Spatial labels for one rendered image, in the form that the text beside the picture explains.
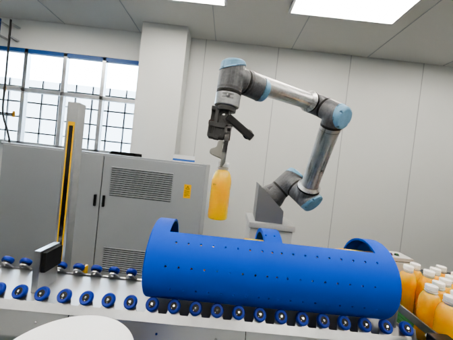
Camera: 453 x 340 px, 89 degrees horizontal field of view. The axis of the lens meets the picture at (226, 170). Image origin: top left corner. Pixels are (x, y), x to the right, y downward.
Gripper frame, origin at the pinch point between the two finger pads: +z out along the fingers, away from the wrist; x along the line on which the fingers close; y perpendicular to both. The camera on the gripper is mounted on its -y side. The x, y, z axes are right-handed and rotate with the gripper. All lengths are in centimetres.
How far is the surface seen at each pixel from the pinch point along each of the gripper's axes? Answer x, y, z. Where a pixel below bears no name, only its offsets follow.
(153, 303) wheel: 5, 16, 51
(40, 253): 0, 60, 42
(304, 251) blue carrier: 3.1, -32.8, 25.9
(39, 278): 0, 60, 52
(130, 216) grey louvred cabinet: -158, 90, 70
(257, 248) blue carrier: 4.1, -16.1, 27.2
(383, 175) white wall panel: -283, -251, -21
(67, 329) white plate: 29, 30, 45
